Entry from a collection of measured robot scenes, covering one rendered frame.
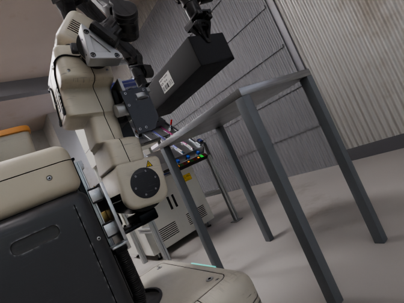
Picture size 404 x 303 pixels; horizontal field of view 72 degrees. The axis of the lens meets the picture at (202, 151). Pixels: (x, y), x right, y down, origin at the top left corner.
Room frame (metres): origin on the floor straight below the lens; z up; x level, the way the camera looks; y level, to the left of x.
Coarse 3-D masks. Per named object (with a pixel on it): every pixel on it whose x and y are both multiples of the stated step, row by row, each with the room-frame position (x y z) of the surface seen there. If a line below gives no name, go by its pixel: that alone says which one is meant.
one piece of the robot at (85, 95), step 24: (72, 72) 0.86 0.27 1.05; (96, 72) 0.90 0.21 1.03; (72, 96) 0.90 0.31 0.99; (96, 96) 0.94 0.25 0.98; (72, 120) 0.91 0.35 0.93; (96, 120) 0.93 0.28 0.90; (96, 144) 0.94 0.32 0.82; (120, 144) 0.91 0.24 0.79; (120, 168) 0.89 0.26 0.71; (144, 168) 0.93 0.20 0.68; (120, 192) 0.90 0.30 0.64; (144, 192) 0.91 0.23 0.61
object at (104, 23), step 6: (108, 18) 0.85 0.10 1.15; (90, 24) 0.79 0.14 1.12; (96, 24) 0.79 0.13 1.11; (102, 24) 0.83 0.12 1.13; (108, 24) 0.84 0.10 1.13; (114, 24) 0.85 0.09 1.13; (96, 30) 0.80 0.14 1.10; (102, 30) 0.79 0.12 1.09; (108, 30) 0.80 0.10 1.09; (114, 30) 0.84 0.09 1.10; (120, 30) 0.86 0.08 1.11; (102, 36) 0.81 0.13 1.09; (108, 36) 0.80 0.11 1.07; (114, 36) 0.81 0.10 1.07; (120, 36) 0.88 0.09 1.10; (108, 42) 0.82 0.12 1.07; (114, 42) 0.81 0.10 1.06
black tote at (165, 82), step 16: (192, 48) 0.95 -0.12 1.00; (208, 48) 0.99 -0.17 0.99; (224, 48) 1.03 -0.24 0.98; (176, 64) 1.05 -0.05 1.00; (192, 64) 0.98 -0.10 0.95; (208, 64) 0.97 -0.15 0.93; (224, 64) 1.06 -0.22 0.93; (160, 80) 1.17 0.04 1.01; (176, 80) 1.08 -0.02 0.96; (192, 80) 1.07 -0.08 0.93; (208, 80) 1.18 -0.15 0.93; (160, 96) 1.21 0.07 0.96; (176, 96) 1.21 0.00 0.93; (160, 112) 1.37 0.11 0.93
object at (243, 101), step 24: (240, 96) 0.93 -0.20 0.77; (264, 96) 1.21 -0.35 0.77; (312, 96) 1.18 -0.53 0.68; (216, 120) 1.31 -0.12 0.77; (168, 144) 1.42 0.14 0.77; (264, 144) 0.93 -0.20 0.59; (336, 144) 1.17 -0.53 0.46; (240, 168) 1.72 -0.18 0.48; (288, 192) 0.93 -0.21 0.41; (360, 192) 1.16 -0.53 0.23; (192, 216) 1.48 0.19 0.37; (264, 216) 1.73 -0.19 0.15; (288, 216) 0.96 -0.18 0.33; (312, 240) 0.94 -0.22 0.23; (384, 240) 1.17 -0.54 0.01; (216, 264) 1.47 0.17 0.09; (312, 264) 0.95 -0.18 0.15; (336, 288) 0.94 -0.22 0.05
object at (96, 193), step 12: (96, 192) 0.89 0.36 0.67; (108, 204) 0.88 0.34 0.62; (120, 204) 0.93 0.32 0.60; (156, 204) 0.98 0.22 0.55; (108, 216) 0.93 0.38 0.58; (132, 216) 0.99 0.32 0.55; (144, 216) 0.94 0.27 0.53; (156, 216) 0.97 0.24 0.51; (108, 228) 0.88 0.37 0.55; (120, 228) 0.88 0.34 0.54; (132, 228) 0.91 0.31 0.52; (120, 240) 0.91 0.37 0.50
